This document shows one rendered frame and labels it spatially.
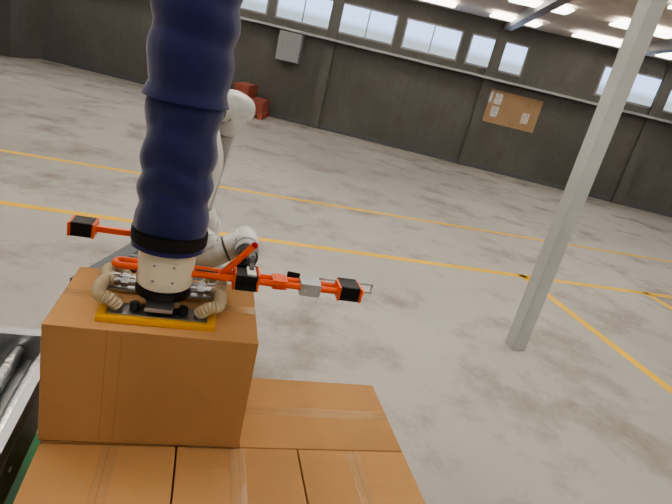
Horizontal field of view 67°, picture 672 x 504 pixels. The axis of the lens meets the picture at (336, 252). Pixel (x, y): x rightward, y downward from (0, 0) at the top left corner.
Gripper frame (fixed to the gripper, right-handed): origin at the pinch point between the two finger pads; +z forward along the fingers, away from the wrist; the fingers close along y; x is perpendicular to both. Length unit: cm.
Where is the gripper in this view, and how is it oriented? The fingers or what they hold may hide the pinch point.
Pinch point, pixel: (250, 277)
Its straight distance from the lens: 169.5
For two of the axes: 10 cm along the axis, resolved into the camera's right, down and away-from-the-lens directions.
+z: 2.1, 3.8, -9.0
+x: -9.5, -1.3, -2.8
